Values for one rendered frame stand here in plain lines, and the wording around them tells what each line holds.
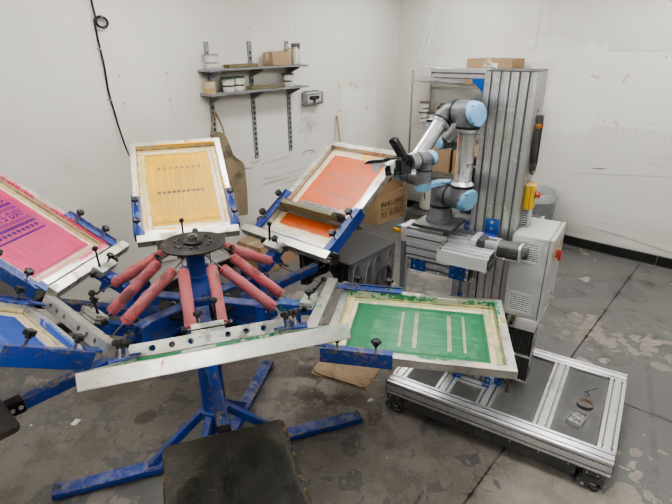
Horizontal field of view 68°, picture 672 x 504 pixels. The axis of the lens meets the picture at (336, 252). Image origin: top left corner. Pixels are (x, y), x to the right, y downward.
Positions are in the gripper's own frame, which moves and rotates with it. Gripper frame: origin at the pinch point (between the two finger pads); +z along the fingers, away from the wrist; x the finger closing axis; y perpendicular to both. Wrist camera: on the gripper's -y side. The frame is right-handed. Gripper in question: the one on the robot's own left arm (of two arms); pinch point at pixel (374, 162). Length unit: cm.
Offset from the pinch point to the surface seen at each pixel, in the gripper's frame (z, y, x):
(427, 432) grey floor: -40, 167, 16
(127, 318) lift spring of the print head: 106, 52, 35
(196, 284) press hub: 72, 50, 48
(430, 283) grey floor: -180, 148, 160
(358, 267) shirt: -29, 70, 60
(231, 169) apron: -43, 26, 284
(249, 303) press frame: 52, 61, 35
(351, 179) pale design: -38, 19, 74
